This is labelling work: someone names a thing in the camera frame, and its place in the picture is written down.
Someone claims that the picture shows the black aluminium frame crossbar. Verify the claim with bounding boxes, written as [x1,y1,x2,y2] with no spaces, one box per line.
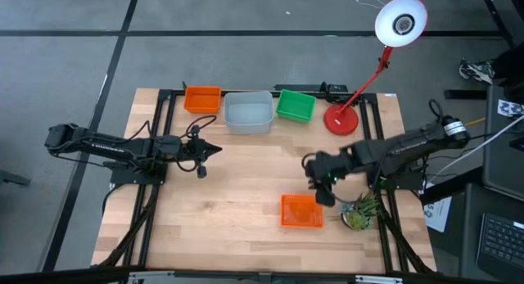
[161,88,377,101]

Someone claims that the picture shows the black and silver edge bar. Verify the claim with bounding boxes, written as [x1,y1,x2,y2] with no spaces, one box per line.
[0,266,524,284]

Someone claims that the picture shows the thick white cable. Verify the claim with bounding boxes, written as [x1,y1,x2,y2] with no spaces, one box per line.
[429,115,524,177]

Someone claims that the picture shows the black cabinet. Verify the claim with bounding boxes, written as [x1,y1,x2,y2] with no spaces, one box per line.
[481,85,524,201]

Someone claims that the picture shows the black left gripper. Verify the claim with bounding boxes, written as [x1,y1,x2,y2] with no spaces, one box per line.
[183,125,224,179]

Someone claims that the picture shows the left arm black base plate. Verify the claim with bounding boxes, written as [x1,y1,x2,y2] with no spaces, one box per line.
[110,152,168,186]

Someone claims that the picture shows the black aluminium frame rails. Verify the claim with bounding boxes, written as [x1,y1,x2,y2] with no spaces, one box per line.
[92,88,185,273]
[359,92,435,273]

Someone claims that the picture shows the black floor bar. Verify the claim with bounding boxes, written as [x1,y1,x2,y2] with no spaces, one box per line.
[445,88,487,100]

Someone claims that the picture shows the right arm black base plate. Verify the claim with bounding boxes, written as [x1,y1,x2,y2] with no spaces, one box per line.
[366,156,425,192]

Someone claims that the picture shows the person's leg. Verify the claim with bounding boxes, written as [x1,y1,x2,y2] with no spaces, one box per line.
[490,42,524,92]

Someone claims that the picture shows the grey floor object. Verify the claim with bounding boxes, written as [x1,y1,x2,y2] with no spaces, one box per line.
[0,169,32,187]

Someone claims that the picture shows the black keyboard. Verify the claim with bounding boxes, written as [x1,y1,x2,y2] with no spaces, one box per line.
[476,212,524,283]

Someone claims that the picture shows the potted succulent plant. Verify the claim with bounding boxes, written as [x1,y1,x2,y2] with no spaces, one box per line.
[339,192,382,232]

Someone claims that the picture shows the white paper sheet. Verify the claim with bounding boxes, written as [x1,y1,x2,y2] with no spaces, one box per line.
[423,195,454,234]

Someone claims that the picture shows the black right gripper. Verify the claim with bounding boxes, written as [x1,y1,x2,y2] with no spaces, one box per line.
[305,148,354,208]

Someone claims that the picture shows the white paper with black print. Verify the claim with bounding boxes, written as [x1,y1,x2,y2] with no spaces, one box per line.
[497,98,524,118]

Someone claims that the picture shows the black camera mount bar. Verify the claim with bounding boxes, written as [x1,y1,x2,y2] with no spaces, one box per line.
[273,82,349,94]

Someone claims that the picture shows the person's shoe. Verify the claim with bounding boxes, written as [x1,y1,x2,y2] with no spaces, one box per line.
[458,57,496,84]

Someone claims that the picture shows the red desk lamp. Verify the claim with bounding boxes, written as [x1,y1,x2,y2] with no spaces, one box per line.
[322,0,429,137]

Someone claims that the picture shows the dark desk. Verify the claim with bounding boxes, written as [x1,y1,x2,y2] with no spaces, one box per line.
[457,183,524,284]

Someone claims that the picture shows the black diagonal stand leg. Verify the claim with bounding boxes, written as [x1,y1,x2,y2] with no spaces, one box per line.
[478,0,516,47]

